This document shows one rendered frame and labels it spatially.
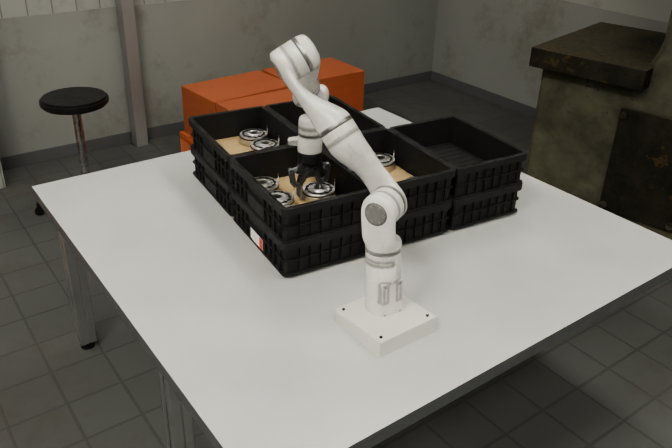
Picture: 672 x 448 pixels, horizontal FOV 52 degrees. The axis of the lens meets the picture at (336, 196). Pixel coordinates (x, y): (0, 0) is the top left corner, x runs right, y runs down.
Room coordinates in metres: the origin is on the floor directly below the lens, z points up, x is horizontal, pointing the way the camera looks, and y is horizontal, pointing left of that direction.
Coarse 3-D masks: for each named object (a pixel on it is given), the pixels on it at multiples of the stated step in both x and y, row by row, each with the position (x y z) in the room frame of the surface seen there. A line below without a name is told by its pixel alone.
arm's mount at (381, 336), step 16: (352, 304) 1.48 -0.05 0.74; (416, 304) 1.48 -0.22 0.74; (336, 320) 1.45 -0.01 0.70; (352, 320) 1.40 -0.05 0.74; (368, 320) 1.40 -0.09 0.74; (384, 320) 1.40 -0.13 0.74; (400, 320) 1.40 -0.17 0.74; (416, 320) 1.40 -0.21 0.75; (432, 320) 1.41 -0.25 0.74; (368, 336) 1.34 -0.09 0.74; (384, 336) 1.34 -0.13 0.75; (400, 336) 1.35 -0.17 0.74; (416, 336) 1.38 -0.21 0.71; (384, 352) 1.32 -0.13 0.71
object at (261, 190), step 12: (240, 156) 1.98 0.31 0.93; (240, 168) 1.89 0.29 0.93; (252, 180) 1.81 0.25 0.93; (360, 180) 1.83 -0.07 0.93; (264, 192) 1.73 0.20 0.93; (360, 192) 1.75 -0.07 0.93; (276, 204) 1.66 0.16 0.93; (300, 204) 1.66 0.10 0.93; (312, 204) 1.67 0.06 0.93; (324, 204) 1.69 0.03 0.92; (336, 204) 1.71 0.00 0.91; (288, 216) 1.63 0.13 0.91
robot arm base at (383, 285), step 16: (368, 256) 1.45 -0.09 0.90; (400, 256) 1.46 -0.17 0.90; (368, 272) 1.45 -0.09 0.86; (384, 272) 1.43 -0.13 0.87; (400, 272) 1.46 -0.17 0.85; (368, 288) 1.45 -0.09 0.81; (384, 288) 1.42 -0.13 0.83; (400, 288) 1.44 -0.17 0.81; (368, 304) 1.44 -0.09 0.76; (384, 304) 1.42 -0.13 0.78; (400, 304) 1.44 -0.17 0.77
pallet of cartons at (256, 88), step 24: (264, 72) 4.49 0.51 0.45; (336, 72) 4.49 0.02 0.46; (360, 72) 4.53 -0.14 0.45; (192, 96) 4.01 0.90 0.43; (216, 96) 3.92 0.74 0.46; (240, 96) 3.94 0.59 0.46; (264, 96) 3.95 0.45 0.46; (288, 96) 3.96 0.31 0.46; (336, 96) 4.42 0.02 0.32; (360, 96) 4.54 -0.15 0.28
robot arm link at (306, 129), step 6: (324, 90) 1.87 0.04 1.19; (318, 96) 1.86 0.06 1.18; (324, 96) 1.86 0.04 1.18; (306, 114) 1.90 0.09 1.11; (300, 120) 1.88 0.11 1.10; (306, 120) 1.86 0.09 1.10; (300, 126) 1.87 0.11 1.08; (306, 126) 1.86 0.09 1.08; (312, 126) 1.86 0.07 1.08; (300, 132) 1.87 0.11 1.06; (306, 132) 1.86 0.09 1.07; (312, 132) 1.86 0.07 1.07
